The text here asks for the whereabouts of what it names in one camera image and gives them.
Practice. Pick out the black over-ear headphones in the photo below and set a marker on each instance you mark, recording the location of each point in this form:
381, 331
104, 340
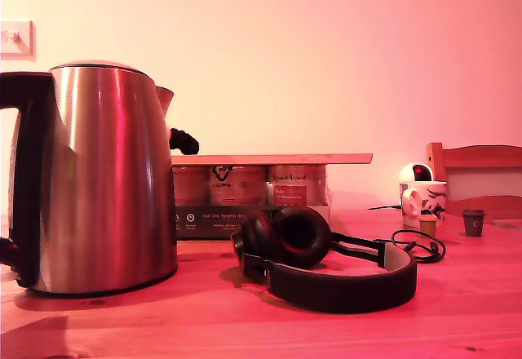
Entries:
346, 293

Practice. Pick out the wooden shelf board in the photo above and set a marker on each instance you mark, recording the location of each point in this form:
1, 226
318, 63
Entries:
285, 159

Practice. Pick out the brown tin can with logo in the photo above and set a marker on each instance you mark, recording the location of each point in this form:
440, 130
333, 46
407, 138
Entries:
238, 187

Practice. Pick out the tin can with red label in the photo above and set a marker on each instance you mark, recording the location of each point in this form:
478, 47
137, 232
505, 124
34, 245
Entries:
295, 185

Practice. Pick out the white and black plush toy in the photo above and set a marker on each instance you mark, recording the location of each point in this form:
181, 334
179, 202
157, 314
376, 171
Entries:
183, 142

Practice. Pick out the printed cardboard tray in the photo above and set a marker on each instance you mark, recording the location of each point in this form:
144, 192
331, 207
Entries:
204, 222

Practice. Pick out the stainless steel electric kettle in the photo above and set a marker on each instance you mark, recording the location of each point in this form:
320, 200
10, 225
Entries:
102, 171

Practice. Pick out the white patterned mug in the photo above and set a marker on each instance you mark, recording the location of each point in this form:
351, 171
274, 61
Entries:
432, 196

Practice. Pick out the wooden chair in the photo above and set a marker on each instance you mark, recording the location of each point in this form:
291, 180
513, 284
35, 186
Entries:
481, 155

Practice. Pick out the small dark paper cup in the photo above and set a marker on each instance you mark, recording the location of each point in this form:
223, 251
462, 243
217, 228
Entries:
474, 224

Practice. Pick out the white round camera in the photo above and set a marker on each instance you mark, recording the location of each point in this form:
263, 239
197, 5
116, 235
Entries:
408, 171

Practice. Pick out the white wall plate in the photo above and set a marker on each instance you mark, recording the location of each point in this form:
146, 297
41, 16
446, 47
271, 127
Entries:
24, 45

